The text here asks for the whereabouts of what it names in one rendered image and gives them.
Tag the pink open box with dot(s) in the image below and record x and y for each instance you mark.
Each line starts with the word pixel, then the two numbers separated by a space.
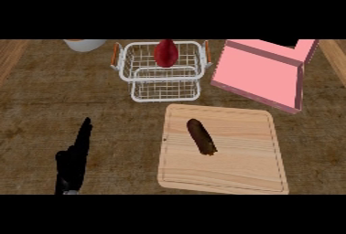
pixel 259 74

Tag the dark brown oblong pear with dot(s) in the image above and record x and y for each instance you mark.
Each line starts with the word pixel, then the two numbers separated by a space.
pixel 201 137

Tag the white round pot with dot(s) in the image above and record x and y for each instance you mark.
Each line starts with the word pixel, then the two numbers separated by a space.
pixel 85 44

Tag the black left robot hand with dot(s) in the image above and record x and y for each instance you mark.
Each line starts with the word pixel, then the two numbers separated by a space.
pixel 71 164

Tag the pale wooden cutting board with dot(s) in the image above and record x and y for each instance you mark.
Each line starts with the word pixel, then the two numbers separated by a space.
pixel 234 152

